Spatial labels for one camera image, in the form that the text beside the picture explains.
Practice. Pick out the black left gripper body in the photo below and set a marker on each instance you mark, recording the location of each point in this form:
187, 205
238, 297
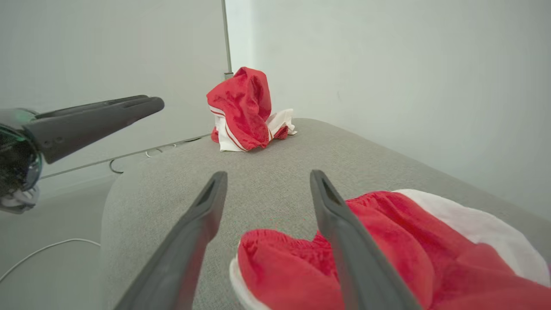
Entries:
17, 159

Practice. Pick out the stack of red shirts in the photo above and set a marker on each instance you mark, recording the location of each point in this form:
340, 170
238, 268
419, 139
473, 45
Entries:
396, 258

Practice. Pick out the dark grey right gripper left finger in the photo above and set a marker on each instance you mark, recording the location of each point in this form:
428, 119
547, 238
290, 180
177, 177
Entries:
181, 258

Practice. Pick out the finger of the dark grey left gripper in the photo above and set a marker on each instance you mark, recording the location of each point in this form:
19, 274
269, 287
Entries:
94, 105
86, 127

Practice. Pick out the grey metal pole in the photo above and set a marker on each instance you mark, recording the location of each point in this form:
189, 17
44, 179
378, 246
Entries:
226, 34

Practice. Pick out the red shirt with white sleeves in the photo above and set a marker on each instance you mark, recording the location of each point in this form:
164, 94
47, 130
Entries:
245, 107

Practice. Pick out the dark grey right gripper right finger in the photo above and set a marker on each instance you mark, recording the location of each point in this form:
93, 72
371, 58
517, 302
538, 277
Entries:
361, 267

